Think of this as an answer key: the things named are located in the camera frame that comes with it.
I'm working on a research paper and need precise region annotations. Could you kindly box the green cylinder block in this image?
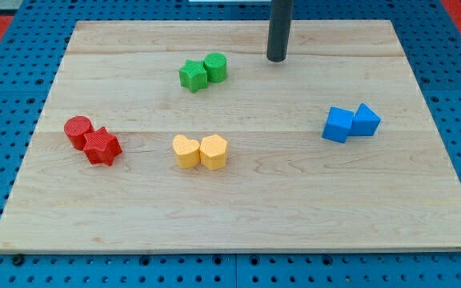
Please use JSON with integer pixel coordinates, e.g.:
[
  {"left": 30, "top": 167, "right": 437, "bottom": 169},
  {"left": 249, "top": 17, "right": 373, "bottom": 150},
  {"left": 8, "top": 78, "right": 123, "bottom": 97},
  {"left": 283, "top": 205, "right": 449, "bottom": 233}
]
[{"left": 203, "top": 52, "right": 227, "bottom": 83}]

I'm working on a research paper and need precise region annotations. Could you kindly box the yellow heart block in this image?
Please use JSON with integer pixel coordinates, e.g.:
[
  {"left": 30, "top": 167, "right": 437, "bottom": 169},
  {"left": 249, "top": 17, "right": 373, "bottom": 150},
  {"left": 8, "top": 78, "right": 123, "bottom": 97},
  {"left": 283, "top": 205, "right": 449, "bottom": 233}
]
[{"left": 172, "top": 134, "right": 200, "bottom": 169}]

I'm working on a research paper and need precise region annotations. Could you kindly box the green star block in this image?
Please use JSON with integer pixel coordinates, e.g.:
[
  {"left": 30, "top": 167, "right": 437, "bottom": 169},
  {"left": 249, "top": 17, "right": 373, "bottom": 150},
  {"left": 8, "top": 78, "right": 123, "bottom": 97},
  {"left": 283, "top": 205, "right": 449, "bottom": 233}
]
[{"left": 178, "top": 59, "right": 208, "bottom": 93}]

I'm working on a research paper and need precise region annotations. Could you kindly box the yellow hexagon block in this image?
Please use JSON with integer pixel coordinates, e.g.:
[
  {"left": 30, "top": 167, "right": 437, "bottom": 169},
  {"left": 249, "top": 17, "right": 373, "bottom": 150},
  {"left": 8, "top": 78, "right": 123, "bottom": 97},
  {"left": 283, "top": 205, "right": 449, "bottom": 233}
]
[{"left": 200, "top": 134, "right": 228, "bottom": 170}]

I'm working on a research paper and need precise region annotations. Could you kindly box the light wooden board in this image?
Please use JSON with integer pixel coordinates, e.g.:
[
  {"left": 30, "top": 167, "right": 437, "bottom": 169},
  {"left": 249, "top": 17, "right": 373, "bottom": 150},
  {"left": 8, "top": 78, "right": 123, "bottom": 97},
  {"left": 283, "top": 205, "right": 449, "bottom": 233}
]
[{"left": 0, "top": 20, "right": 461, "bottom": 254}]

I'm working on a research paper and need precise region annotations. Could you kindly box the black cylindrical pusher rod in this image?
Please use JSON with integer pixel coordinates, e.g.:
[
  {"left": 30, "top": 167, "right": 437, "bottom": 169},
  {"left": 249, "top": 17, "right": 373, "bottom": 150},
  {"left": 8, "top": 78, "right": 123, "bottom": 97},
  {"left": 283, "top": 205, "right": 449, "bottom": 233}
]
[{"left": 267, "top": 0, "right": 295, "bottom": 62}]

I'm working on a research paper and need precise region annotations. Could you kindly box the blue triangular prism block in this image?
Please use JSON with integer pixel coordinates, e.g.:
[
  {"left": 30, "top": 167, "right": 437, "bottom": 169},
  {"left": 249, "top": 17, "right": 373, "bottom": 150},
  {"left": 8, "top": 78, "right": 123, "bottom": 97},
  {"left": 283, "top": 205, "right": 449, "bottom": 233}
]
[{"left": 349, "top": 103, "right": 381, "bottom": 136}]

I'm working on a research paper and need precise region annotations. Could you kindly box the blue cube block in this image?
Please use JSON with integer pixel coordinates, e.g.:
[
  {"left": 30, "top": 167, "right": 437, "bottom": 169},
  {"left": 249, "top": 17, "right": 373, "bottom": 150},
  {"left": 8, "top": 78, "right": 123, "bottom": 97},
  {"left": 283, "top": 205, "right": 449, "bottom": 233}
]
[{"left": 322, "top": 106, "right": 354, "bottom": 143}]

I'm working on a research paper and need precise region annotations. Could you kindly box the red cylinder block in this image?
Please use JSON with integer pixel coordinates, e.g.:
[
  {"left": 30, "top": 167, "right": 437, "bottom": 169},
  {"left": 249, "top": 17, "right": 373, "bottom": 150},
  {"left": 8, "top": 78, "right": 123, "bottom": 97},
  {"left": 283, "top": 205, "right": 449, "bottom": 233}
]
[{"left": 64, "top": 115, "right": 94, "bottom": 150}]

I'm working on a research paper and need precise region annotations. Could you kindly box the red star block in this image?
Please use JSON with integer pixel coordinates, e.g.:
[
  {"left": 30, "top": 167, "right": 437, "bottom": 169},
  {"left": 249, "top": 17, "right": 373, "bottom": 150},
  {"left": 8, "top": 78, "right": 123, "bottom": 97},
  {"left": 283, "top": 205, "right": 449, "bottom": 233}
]
[{"left": 83, "top": 126, "right": 122, "bottom": 166}]

